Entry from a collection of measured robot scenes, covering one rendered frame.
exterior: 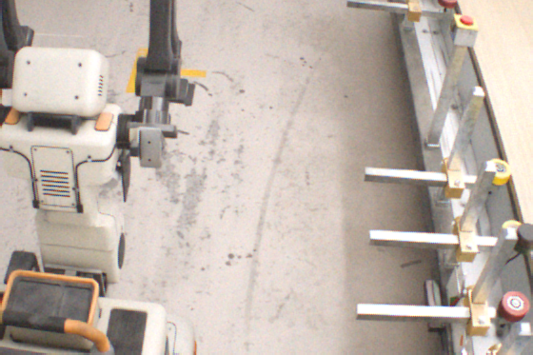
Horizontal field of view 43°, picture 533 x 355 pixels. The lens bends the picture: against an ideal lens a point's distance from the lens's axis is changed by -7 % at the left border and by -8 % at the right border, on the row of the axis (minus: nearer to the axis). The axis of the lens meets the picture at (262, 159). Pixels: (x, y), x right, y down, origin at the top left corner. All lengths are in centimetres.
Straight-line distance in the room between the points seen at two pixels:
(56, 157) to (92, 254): 40
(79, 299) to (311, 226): 156
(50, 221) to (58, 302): 25
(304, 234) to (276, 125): 69
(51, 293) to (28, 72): 53
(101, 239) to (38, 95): 47
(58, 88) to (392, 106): 244
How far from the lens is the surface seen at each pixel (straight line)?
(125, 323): 179
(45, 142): 162
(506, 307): 184
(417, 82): 276
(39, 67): 161
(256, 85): 374
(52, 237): 193
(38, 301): 173
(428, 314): 182
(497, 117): 239
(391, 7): 294
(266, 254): 296
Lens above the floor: 231
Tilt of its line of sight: 44 degrees down
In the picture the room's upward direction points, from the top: 6 degrees clockwise
